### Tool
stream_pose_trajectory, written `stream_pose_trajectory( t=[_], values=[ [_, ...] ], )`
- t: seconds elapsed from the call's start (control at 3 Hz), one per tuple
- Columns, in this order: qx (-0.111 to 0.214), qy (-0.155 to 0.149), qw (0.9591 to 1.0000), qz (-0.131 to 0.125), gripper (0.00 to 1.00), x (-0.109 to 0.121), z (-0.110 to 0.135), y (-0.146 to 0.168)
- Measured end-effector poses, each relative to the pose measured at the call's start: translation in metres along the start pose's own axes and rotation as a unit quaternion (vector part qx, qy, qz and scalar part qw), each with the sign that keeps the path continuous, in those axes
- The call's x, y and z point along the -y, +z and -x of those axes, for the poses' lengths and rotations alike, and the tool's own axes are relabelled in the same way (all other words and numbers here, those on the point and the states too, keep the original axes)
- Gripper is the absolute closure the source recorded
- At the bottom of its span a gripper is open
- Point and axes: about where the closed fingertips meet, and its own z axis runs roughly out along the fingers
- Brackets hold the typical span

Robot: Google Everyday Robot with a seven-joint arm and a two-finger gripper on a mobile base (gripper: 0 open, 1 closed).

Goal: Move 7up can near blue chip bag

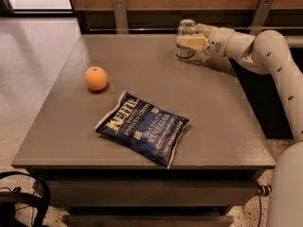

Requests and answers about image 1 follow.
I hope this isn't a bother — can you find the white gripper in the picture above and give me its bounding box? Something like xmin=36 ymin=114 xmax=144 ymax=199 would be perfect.
xmin=176 ymin=24 xmax=235 ymax=57

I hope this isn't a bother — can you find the silver green 7up can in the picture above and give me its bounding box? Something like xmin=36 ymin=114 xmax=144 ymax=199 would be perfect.
xmin=175 ymin=19 xmax=196 ymax=59

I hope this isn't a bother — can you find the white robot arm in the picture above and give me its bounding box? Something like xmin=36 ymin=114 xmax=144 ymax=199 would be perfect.
xmin=176 ymin=20 xmax=303 ymax=227

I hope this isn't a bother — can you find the blue Kettle chip bag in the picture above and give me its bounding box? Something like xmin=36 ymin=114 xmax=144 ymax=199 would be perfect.
xmin=95 ymin=92 xmax=190 ymax=168

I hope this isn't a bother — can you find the grey side shelf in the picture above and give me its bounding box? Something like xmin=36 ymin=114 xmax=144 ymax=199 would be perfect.
xmin=286 ymin=36 xmax=303 ymax=47

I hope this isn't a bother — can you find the orange fruit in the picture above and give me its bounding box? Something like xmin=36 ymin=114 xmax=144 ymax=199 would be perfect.
xmin=84 ymin=66 xmax=108 ymax=91

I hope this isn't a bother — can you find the white power strip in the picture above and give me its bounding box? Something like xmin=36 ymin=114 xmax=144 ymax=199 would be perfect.
xmin=258 ymin=184 xmax=272 ymax=196

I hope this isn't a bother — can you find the grey table with drawers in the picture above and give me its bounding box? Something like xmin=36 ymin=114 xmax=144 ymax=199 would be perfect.
xmin=13 ymin=35 xmax=275 ymax=227

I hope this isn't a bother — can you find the right metal bracket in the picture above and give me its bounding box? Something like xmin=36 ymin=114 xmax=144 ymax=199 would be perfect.
xmin=249 ymin=0 xmax=274 ymax=35

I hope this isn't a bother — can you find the metal bracket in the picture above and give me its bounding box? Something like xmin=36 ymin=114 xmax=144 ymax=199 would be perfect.
xmin=249 ymin=0 xmax=274 ymax=35
xmin=113 ymin=0 xmax=129 ymax=34

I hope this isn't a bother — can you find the left metal bracket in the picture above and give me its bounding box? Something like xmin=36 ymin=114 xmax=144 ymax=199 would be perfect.
xmin=113 ymin=0 xmax=129 ymax=34

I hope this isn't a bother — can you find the black power cable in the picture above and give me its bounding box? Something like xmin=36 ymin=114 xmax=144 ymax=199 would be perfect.
xmin=257 ymin=194 xmax=263 ymax=227

